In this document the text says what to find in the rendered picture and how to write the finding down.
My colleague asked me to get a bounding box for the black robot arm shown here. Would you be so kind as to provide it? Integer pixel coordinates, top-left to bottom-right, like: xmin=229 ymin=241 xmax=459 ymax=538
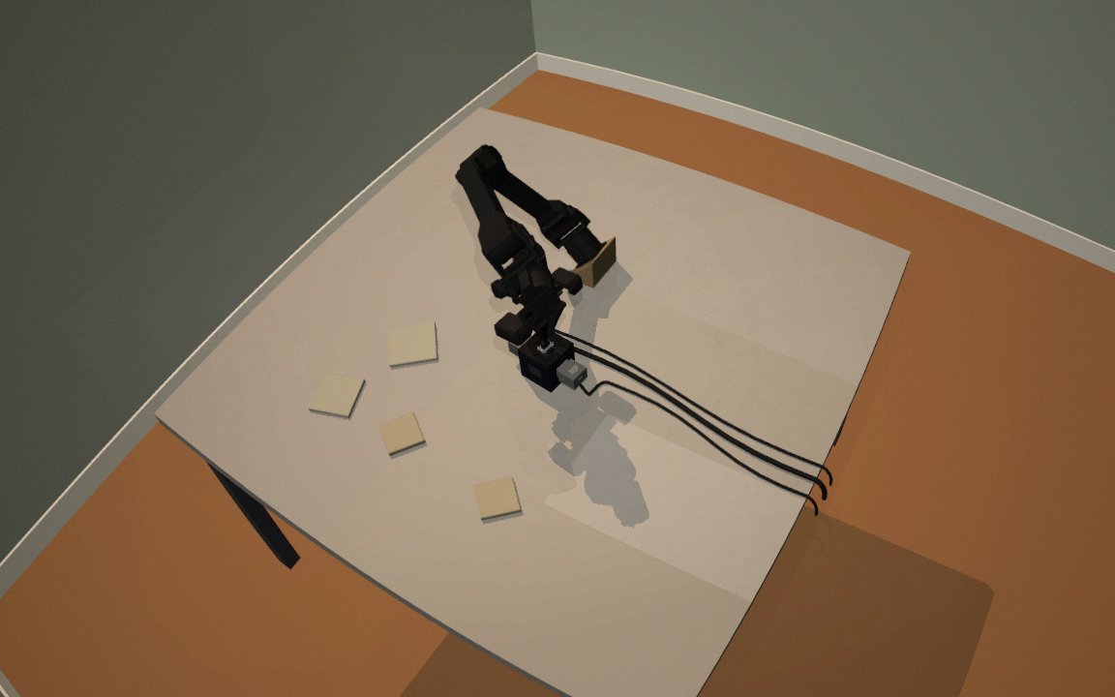
xmin=455 ymin=144 xmax=607 ymax=313

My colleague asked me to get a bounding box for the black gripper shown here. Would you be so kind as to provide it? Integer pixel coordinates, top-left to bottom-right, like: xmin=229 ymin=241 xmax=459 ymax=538
xmin=494 ymin=268 xmax=583 ymax=346

